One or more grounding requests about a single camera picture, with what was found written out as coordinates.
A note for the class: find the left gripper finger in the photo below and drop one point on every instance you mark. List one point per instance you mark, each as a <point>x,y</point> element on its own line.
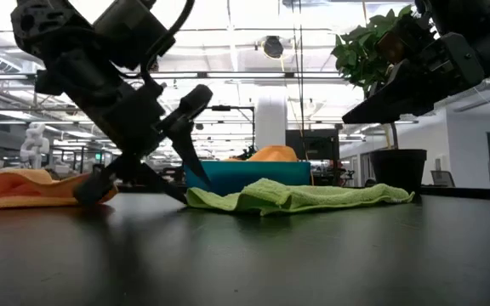
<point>185,127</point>
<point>100,187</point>

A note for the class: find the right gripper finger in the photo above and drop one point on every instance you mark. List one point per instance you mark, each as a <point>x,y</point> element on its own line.
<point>389,106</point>
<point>391,83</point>

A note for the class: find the orange microfiber towel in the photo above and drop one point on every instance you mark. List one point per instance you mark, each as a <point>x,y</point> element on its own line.
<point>272,154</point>
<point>15,189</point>

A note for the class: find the green microfiber towel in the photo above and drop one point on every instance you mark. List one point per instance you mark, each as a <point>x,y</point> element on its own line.
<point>296,197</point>

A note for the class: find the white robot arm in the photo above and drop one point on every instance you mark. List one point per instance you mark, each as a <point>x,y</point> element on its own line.
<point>34,142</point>

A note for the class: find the small black robot arm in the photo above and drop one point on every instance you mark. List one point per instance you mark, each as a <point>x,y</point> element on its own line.
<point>247,154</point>

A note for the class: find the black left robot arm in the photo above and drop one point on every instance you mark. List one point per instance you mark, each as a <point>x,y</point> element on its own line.
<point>121,30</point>

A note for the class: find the green leafy plant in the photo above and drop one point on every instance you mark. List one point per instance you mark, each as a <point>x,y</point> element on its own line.
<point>355,55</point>

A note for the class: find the black plant pot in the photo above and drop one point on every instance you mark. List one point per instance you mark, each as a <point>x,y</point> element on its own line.
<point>398,170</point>

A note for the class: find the teal plastic bin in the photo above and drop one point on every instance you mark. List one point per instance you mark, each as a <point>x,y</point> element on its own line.
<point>245,174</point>

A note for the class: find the white round pillar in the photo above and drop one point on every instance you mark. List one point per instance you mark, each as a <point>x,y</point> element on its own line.
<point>270,123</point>

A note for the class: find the black cabinet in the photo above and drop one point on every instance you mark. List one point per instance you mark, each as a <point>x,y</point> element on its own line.
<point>313,144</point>

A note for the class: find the grey office chair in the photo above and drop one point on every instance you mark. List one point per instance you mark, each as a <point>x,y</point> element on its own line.
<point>442,178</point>

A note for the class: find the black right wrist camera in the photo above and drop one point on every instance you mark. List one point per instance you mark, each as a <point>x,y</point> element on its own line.
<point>402,40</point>

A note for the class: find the black frame rig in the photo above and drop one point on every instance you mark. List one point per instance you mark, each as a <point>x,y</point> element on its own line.
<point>228,108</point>

